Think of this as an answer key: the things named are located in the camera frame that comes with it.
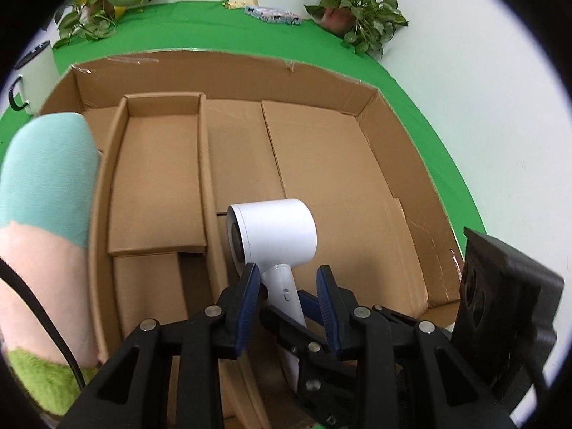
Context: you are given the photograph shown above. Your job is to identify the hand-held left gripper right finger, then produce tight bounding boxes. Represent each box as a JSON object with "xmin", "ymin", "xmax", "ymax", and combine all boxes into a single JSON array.
[{"xmin": 315, "ymin": 265, "xmax": 514, "ymax": 429}]

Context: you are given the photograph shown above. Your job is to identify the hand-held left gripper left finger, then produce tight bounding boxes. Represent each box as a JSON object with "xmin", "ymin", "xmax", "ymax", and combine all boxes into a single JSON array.
[{"xmin": 58, "ymin": 263, "xmax": 262, "ymax": 429}]

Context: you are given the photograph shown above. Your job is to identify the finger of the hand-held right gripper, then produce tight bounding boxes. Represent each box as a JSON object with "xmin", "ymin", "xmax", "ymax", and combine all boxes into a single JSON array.
[
  {"xmin": 299, "ymin": 290, "xmax": 453, "ymax": 338},
  {"xmin": 260, "ymin": 306, "xmax": 358, "ymax": 416}
]

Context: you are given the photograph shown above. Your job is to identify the white hair dryer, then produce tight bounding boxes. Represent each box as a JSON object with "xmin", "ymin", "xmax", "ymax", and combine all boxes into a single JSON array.
[{"xmin": 226, "ymin": 198, "xmax": 319, "ymax": 394}]

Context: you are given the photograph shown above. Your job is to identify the large cardboard box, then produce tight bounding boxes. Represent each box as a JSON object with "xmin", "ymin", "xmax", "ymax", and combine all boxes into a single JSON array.
[{"xmin": 38, "ymin": 49, "xmax": 465, "ymax": 429}]

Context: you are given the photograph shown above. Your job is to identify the teal pink green plush toy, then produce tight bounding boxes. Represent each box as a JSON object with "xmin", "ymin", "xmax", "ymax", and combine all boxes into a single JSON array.
[{"xmin": 0, "ymin": 113, "xmax": 101, "ymax": 416}]

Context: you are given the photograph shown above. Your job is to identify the patterned flat packet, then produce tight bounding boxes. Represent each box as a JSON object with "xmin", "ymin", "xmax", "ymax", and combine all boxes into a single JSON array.
[{"xmin": 243, "ymin": 4, "xmax": 302, "ymax": 26}]

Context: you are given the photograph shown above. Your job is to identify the potted green plant pink pot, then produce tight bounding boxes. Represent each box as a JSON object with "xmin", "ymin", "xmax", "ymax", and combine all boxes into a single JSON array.
[{"xmin": 303, "ymin": 0, "xmax": 409, "ymax": 61}]

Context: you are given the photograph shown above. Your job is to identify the black cable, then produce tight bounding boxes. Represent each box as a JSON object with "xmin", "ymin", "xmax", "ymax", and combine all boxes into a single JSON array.
[{"xmin": 0, "ymin": 257, "xmax": 87, "ymax": 387}]

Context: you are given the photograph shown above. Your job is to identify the white mug black handle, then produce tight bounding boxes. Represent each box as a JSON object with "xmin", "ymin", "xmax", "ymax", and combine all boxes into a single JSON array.
[{"xmin": 8, "ymin": 40, "xmax": 61, "ymax": 116}]

